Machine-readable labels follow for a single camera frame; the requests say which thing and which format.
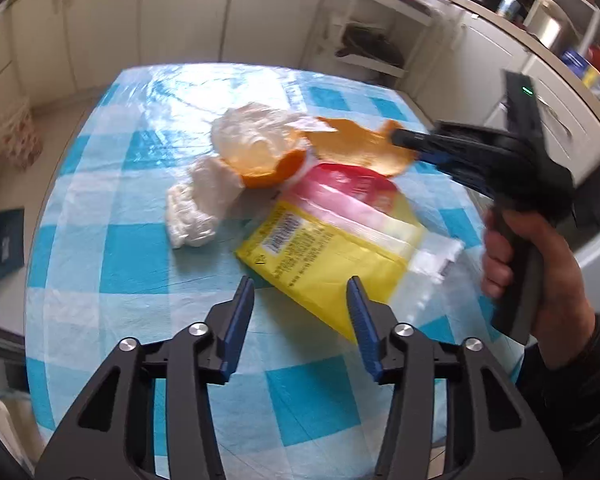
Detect white plastic bag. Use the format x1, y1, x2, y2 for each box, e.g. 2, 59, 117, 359
211, 102, 321, 173

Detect blue checked plastic tablecloth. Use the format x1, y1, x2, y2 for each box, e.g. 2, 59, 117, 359
24, 62, 531, 480

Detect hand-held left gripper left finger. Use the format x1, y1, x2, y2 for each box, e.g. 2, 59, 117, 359
32, 275, 256, 480

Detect white electric kettle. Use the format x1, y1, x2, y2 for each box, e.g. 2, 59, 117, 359
522, 0, 576, 56

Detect cupped orange peel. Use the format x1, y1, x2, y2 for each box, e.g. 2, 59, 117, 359
240, 147, 311, 190

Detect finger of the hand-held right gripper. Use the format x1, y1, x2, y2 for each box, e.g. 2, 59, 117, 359
390, 127, 461, 155
415, 147, 483, 187

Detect white shelf rack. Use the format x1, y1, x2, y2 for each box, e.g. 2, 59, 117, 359
300, 0, 461, 81

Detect floral wastebasket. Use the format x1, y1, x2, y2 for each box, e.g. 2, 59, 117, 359
0, 97, 43, 171

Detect person's right hand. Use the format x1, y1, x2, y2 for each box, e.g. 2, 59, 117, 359
480, 205, 599, 361

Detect crumpled white plastic wrap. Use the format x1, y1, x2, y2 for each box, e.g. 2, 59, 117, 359
166, 155, 246, 250

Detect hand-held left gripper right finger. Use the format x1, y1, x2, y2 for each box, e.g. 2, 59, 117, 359
346, 275, 566, 480

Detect person's right forearm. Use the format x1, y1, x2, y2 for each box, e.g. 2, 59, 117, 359
517, 310, 600, 466

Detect yellow snack packet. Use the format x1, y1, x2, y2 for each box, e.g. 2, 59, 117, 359
235, 199, 426, 346

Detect white door cabinets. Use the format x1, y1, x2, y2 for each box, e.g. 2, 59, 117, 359
10, 0, 331, 91

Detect white three-drawer cabinet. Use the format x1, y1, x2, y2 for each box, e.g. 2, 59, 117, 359
485, 55, 600, 186

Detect black frying pan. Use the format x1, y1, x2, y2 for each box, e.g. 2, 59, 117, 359
334, 25, 406, 68

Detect blue dustpan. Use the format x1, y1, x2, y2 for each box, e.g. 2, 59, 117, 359
0, 208, 27, 286

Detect blue packet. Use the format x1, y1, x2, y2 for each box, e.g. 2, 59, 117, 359
560, 50, 593, 71

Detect white door cabinet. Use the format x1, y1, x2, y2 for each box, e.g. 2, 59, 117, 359
450, 5, 541, 126

